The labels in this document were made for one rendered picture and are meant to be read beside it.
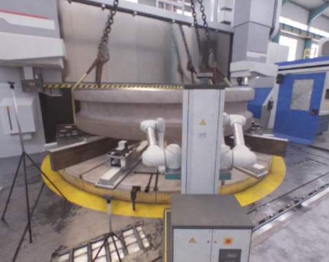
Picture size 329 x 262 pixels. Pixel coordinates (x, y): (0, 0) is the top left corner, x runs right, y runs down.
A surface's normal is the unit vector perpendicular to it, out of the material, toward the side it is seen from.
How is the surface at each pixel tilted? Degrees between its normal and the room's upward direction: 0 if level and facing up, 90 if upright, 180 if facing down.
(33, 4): 90
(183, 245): 90
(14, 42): 90
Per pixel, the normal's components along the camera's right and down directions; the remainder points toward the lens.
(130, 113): -0.26, 0.19
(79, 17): 0.48, 0.17
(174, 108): 0.07, 0.19
